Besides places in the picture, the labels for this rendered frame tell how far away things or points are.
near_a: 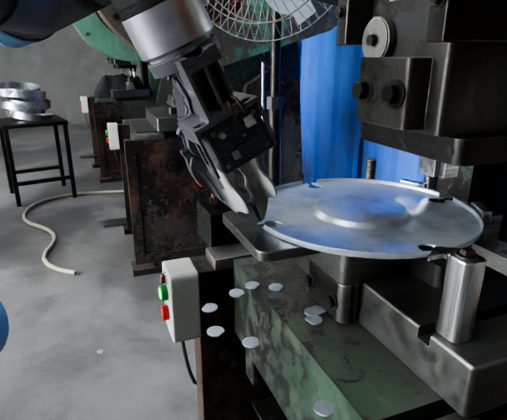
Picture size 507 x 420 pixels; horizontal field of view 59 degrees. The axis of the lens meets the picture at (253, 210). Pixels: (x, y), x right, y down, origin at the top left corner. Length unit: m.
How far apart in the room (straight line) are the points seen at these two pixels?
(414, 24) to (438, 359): 0.37
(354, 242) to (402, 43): 0.25
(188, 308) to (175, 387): 0.73
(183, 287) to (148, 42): 0.46
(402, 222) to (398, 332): 0.13
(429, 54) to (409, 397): 0.37
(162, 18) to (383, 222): 0.33
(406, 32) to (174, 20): 0.30
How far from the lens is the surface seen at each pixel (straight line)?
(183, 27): 0.42
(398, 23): 0.62
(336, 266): 0.58
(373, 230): 0.55
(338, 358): 0.56
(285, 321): 0.61
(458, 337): 0.51
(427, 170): 0.66
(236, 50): 1.88
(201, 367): 0.90
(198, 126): 0.43
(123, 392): 1.53
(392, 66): 0.57
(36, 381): 1.67
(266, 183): 0.49
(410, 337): 0.54
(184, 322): 0.82
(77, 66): 7.07
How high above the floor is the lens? 0.98
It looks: 19 degrees down
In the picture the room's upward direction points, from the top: straight up
